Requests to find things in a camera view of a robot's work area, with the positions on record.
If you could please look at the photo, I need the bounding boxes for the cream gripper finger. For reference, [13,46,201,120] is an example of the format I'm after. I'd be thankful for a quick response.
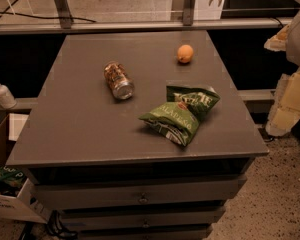
[265,67,300,137]
[264,25,290,52]

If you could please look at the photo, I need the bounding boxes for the orange soda can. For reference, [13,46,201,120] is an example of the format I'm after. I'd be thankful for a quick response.
[104,62,135,100]

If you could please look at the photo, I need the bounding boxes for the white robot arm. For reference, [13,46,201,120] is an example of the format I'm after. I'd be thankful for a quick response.
[264,11,300,137]

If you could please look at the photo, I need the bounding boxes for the orange fruit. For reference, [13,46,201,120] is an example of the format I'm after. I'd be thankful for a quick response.
[177,45,194,64]

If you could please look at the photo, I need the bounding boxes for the green jalapeno chip bag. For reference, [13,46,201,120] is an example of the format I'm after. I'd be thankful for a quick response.
[139,85,220,147]

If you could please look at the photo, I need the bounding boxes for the grey drawer cabinet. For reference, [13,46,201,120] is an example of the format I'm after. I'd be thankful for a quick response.
[8,31,268,240]

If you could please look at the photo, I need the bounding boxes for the white pump bottle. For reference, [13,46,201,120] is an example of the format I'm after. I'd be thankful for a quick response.
[0,84,17,109]

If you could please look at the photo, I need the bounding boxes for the cardboard box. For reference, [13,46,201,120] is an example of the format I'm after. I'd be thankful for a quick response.
[0,113,51,223]

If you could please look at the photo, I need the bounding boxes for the green packet in box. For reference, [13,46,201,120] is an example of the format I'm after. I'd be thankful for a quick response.
[0,166,26,188]

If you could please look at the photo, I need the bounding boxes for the black cables under cabinet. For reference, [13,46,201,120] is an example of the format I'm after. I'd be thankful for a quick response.
[44,210,79,240]

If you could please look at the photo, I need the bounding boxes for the black cable on floor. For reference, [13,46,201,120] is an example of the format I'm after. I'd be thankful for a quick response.
[0,0,98,24]

